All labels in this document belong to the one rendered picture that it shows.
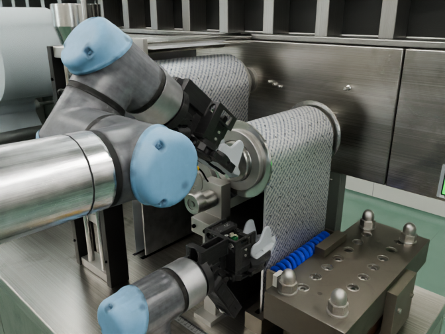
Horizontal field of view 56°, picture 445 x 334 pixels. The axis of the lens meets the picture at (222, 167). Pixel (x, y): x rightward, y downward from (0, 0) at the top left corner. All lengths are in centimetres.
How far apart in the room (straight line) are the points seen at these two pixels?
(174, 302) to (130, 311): 7
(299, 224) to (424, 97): 36
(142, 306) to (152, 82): 29
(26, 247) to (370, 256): 89
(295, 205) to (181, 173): 50
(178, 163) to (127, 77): 16
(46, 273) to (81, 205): 80
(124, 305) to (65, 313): 43
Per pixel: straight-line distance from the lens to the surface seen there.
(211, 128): 63
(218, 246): 67
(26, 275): 117
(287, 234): 87
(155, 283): 62
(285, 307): 78
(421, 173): 97
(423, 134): 95
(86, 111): 49
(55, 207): 35
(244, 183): 77
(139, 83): 53
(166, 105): 56
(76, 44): 52
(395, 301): 87
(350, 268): 89
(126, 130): 40
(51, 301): 105
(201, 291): 65
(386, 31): 96
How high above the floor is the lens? 151
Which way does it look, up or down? 20 degrees down
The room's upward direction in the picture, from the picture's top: straight up
